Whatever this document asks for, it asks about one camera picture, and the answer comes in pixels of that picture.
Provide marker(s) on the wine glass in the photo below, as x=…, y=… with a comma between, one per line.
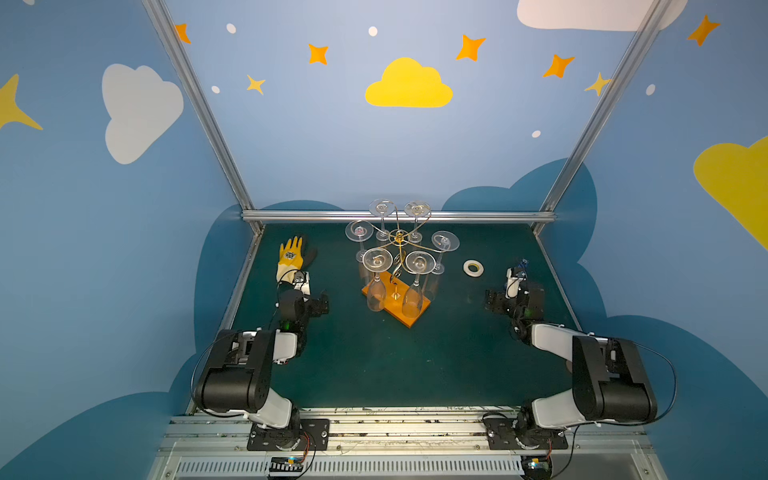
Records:
x=377, y=261
x=443, y=241
x=360, y=231
x=420, y=264
x=382, y=208
x=417, y=210

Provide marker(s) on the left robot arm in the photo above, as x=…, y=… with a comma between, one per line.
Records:
x=236, y=378

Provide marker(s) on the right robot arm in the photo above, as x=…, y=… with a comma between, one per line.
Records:
x=610, y=383

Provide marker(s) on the yellow black work glove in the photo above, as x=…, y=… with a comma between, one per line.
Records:
x=294, y=256

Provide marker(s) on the white tape roll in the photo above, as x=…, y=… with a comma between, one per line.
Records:
x=473, y=268

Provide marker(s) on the left circuit board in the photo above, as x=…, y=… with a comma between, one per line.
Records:
x=287, y=466

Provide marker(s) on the circuit board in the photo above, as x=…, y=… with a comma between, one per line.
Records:
x=536, y=468
x=287, y=466

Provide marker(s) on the right circuit board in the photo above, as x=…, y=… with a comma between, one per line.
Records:
x=536, y=468

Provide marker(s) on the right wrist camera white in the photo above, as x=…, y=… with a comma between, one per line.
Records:
x=515, y=278

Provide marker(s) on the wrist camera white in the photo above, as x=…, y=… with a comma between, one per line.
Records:
x=301, y=282
x=515, y=278

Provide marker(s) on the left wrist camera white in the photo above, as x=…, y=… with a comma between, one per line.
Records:
x=301, y=282

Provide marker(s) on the gold wire glass rack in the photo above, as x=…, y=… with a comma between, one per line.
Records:
x=397, y=279

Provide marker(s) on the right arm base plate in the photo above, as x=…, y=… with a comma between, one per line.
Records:
x=513, y=434

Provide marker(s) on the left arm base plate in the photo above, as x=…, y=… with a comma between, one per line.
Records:
x=303, y=434

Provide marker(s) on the aluminium rail base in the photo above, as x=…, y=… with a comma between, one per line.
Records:
x=401, y=443

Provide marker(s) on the aluminium frame right post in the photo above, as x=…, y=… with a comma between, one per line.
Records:
x=642, y=41

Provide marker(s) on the aluminium frame post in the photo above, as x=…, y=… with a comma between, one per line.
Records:
x=162, y=22
x=642, y=41

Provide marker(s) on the aluminium frame left post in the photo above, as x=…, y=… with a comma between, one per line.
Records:
x=162, y=22

